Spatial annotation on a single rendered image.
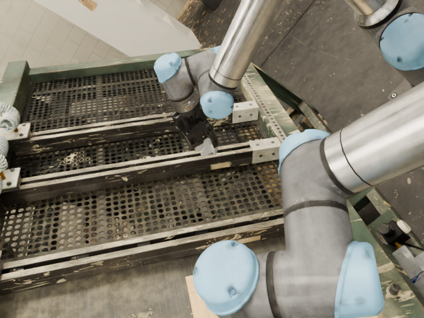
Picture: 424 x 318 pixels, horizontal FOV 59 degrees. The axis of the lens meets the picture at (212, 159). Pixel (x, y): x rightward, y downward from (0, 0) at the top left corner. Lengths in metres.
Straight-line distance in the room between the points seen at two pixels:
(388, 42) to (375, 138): 0.60
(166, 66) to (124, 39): 3.72
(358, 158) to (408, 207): 1.83
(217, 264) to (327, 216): 0.13
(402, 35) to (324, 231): 0.64
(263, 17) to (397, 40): 0.34
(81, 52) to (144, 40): 1.76
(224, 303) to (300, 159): 0.18
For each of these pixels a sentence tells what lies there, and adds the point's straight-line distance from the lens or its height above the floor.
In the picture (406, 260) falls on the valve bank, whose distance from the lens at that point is 1.35.
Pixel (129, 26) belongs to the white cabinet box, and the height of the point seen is 0.88.
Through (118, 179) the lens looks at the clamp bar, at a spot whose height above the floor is 1.41.
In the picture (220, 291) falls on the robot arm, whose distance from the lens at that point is 0.41.
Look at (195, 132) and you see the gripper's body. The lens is 1.08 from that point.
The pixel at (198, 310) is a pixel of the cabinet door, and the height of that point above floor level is 1.25.
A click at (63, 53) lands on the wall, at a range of 6.26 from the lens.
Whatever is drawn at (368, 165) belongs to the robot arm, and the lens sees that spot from 0.41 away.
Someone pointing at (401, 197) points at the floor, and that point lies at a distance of 2.27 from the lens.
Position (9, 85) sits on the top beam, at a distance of 2.14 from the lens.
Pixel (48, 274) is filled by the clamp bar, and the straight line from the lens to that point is 1.24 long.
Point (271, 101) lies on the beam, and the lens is 1.84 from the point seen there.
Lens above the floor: 1.94
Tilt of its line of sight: 33 degrees down
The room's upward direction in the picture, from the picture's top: 64 degrees counter-clockwise
